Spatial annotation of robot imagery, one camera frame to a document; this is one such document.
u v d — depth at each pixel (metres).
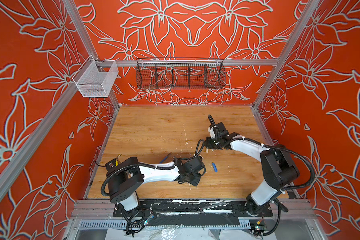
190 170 0.63
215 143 0.71
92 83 0.89
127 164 0.46
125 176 0.48
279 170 0.46
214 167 0.87
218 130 0.74
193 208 0.74
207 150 0.88
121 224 0.70
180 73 0.97
